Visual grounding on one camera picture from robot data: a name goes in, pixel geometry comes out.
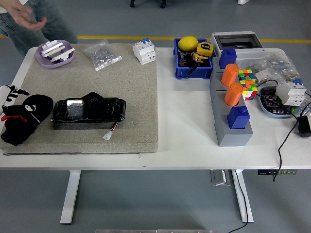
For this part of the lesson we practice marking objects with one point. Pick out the person's hand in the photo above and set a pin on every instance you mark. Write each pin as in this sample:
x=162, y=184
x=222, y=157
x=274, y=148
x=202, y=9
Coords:
x=24, y=17

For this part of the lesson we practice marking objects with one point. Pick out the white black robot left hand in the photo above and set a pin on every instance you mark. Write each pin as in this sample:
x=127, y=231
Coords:
x=4, y=93

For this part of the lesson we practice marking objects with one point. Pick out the glossy black panel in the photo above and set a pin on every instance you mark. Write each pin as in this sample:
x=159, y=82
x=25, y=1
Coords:
x=97, y=109

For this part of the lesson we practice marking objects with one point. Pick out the table control panel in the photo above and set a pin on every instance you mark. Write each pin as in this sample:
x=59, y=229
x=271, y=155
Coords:
x=267, y=172

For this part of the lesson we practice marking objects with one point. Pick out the person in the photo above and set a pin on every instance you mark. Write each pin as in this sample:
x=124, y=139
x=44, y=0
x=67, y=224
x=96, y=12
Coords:
x=56, y=26

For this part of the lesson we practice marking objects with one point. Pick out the purple tray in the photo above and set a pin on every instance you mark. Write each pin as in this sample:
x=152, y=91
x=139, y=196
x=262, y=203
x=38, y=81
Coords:
x=41, y=61

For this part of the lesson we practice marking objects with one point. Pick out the clear bag of screws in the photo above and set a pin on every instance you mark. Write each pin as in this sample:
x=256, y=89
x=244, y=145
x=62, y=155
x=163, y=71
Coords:
x=100, y=54

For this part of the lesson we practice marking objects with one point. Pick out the grey-brown mat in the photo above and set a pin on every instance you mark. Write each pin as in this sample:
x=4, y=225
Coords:
x=121, y=85

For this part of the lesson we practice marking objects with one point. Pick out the white table leg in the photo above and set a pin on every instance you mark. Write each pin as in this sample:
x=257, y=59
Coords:
x=243, y=194
x=70, y=196

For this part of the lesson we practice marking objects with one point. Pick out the white circuit breaker blue levers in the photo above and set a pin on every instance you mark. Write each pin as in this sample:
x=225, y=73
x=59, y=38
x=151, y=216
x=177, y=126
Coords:
x=290, y=93
x=143, y=52

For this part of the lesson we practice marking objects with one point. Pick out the black chair castors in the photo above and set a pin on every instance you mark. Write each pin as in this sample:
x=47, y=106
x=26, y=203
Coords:
x=163, y=3

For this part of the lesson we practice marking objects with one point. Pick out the black hand tool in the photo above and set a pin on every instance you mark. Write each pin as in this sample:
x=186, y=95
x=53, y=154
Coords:
x=183, y=58

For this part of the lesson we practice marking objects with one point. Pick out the yellow lemon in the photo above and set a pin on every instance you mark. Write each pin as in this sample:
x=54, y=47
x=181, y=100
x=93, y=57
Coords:
x=187, y=43

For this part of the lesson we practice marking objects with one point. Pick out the blue plastic bin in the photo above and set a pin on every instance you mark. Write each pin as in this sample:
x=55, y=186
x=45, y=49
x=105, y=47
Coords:
x=194, y=72

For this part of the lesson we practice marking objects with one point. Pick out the yellow black tape measure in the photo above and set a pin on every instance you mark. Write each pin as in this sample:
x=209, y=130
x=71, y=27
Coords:
x=199, y=58

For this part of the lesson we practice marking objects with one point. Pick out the blue block with knob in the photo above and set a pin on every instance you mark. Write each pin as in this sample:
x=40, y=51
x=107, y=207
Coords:
x=227, y=58
x=238, y=119

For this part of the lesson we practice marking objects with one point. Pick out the orange cylinder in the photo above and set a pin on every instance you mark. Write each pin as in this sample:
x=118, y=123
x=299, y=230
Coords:
x=233, y=95
x=229, y=75

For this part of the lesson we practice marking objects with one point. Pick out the white shoe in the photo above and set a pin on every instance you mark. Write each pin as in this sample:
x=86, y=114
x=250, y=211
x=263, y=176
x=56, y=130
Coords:
x=243, y=2

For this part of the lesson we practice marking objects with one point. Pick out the multicoloured puzzle cube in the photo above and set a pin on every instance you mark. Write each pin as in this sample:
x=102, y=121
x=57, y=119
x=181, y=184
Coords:
x=246, y=74

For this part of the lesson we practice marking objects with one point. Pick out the long grey holder base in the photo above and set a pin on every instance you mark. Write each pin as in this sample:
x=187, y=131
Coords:
x=233, y=138

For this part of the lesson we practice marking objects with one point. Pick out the puzzle cube with white face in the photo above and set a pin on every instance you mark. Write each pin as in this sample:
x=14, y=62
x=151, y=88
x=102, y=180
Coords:
x=250, y=91

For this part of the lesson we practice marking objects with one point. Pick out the clear bag of parts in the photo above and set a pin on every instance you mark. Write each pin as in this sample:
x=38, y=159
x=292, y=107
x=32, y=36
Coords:
x=277, y=63
x=308, y=106

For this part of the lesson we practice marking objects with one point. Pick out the light blue tray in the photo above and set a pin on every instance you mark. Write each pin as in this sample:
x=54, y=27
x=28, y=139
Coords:
x=266, y=109

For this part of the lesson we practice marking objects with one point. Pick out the dark electronic module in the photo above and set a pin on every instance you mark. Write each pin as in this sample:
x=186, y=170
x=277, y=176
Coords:
x=272, y=102

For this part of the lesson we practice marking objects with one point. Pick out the black power adapter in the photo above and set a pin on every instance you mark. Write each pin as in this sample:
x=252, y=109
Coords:
x=303, y=125

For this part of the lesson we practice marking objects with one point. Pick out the white switch plate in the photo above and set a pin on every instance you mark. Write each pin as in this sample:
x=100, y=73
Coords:
x=63, y=54
x=51, y=48

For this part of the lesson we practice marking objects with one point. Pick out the grey electrical enclosure box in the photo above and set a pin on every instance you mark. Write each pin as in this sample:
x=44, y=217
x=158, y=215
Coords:
x=247, y=54

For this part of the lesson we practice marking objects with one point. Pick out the silver metal bracket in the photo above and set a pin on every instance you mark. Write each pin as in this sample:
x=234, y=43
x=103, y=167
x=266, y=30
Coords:
x=219, y=178

